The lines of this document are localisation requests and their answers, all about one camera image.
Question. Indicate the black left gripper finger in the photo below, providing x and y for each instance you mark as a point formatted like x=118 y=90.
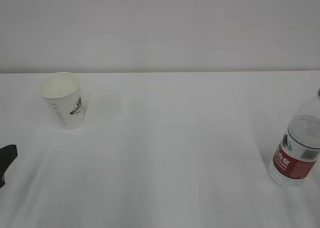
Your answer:
x=7 y=155

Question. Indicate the clear water bottle red label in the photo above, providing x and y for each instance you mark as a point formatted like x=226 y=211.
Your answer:
x=298 y=151

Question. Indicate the white paper cup green logo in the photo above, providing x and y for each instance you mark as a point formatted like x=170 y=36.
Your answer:
x=61 y=91

